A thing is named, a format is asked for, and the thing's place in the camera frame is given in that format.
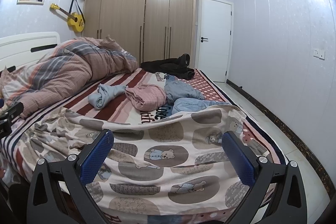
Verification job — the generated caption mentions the striped fleece bed blanket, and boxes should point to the striped fleece bed blanket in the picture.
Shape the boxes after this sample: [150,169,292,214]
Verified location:
[0,67,288,224]

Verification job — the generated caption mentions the yellow ukulele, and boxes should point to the yellow ukulele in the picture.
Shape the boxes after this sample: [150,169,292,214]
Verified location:
[50,0,85,33]

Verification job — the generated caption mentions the light blue crumpled garment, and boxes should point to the light blue crumpled garment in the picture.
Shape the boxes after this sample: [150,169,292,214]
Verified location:
[88,84,127,110]

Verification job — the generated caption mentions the wooden wardrobe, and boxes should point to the wooden wardrobe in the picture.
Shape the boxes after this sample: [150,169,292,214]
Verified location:
[83,0,196,63]

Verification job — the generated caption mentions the light blue denim jeans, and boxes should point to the light blue denim jeans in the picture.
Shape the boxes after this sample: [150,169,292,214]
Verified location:
[171,98,231,115]

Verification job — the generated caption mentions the pink grey striped duvet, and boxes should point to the pink grey striped duvet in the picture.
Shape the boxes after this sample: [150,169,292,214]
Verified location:
[1,36,138,118]

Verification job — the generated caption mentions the wall socket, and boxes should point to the wall socket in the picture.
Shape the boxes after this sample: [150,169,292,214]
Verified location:
[313,49,325,60]

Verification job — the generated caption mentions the white headboard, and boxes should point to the white headboard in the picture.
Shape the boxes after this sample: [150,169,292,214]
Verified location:
[0,32,60,71]

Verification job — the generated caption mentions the grey blue denim garment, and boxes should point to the grey blue denim garment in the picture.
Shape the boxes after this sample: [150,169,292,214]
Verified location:
[165,78,205,105]

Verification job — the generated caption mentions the white door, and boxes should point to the white door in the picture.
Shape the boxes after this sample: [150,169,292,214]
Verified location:
[195,0,233,83]

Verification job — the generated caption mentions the pink checked garment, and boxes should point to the pink checked garment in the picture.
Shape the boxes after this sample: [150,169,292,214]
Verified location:
[125,84,166,112]

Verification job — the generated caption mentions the black jacket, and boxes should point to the black jacket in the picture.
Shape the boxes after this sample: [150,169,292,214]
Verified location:
[140,53,195,80]

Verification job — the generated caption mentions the cream bear print pants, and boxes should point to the cream bear print pants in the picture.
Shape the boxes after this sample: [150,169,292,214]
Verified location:
[15,104,276,217]

